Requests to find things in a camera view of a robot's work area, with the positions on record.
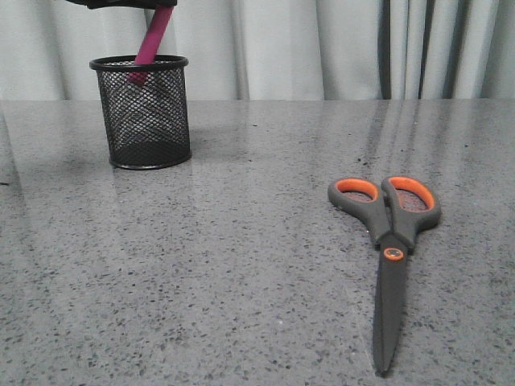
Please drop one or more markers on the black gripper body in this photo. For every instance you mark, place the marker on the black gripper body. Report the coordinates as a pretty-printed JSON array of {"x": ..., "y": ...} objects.
[{"x": 140, "y": 4}]

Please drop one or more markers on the pink marker pen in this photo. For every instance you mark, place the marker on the pink marker pen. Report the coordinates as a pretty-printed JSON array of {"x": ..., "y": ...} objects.
[{"x": 154, "y": 35}]

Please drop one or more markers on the black orange-handled scissors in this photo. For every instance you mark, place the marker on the black orange-handled scissors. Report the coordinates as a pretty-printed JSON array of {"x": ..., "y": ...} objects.
[{"x": 394, "y": 213}]

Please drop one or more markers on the black mesh pen holder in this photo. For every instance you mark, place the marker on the black mesh pen holder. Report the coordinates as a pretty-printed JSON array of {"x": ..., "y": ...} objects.
[{"x": 144, "y": 108}]

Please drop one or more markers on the grey curtain backdrop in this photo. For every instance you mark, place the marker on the grey curtain backdrop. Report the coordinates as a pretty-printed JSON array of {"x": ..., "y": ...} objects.
[{"x": 271, "y": 50}]

